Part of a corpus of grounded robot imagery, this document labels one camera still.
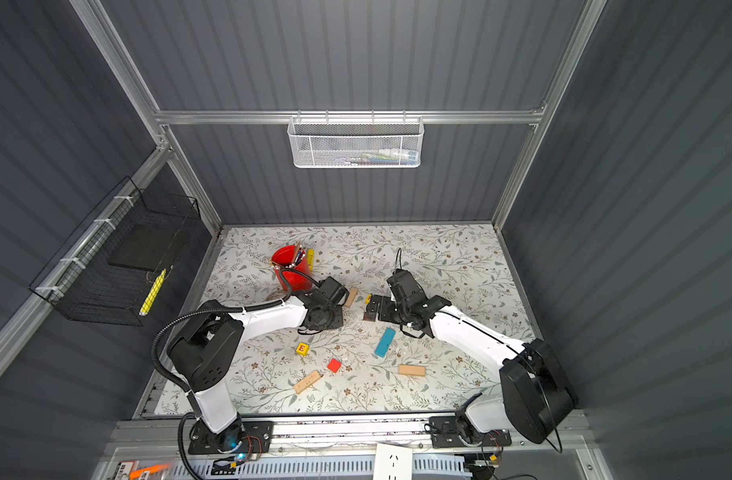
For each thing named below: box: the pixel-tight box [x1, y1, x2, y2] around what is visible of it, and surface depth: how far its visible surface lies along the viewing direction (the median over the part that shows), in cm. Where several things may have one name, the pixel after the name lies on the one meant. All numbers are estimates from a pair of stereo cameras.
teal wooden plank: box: [374, 327, 396, 358], surface depth 91 cm
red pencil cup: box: [271, 244, 313, 292], surface depth 96 cm
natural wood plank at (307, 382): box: [294, 370, 321, 395], surface depth 83 cm
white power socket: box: [373, 443, 413, 480], surface depth 69 cm
